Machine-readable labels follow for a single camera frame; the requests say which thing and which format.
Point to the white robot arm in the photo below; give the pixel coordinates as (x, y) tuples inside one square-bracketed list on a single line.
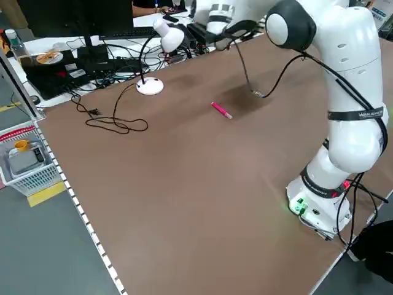
[(353, 61)]

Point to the pink marker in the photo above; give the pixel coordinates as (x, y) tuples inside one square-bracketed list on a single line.
[(221, 110)]

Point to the white desk lamp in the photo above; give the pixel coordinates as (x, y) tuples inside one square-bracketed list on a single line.
[(150, 87)]

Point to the black keyboard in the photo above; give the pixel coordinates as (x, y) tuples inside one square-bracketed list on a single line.
[(129, 32)]

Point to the person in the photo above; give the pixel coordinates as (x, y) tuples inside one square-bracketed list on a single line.
[(377, 246), (144, 6)]

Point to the black remote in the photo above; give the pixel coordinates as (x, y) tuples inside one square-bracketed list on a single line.
[(39, 155)]

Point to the black flat case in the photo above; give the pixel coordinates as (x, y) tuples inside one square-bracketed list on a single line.
[(52, 80)]

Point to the white plastic basket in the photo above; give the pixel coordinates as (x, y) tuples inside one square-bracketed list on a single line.
[(30, 184)]

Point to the orange printed disc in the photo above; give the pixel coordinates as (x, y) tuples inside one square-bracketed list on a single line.
[(49, 57)]

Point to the grey box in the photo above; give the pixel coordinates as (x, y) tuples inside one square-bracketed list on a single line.
[(24, 163)]

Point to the yellow cup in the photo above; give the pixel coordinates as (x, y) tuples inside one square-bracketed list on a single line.
[(21, 147)]

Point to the black computer monitor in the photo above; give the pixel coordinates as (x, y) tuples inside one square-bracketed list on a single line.
[(76, 15)]

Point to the clear plastic bottle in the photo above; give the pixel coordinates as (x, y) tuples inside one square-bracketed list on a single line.
[(15, 46)]

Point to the aluminium frame post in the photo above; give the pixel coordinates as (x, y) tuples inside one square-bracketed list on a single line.
[(21, 89)]

